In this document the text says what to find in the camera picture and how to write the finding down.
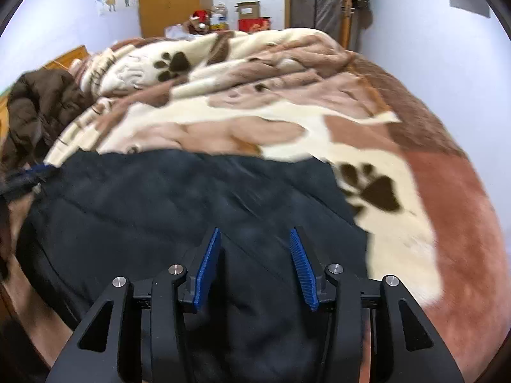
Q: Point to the open cardboard box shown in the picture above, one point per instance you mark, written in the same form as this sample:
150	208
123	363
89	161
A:
247	10

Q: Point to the black padded jacket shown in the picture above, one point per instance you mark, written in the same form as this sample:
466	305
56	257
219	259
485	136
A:
139	215

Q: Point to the wooden wardrobe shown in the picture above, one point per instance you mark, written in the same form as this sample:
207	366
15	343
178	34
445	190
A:
167	0

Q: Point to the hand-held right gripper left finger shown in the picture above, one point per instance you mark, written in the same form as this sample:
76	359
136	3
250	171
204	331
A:
207	271

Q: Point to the brown padded jacket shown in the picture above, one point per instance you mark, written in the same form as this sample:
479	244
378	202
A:
44	103

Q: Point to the plush toy with red hat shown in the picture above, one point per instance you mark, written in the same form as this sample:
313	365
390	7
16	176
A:
198	22

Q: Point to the wooden coat rack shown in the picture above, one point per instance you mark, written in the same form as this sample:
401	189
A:
348	16

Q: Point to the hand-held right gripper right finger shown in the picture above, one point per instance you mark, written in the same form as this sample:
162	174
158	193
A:
303	271

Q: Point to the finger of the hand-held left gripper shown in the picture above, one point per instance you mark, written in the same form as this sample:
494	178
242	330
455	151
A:
30	176

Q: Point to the paw print fleece blanket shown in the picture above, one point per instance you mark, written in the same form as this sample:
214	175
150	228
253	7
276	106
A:
279	107

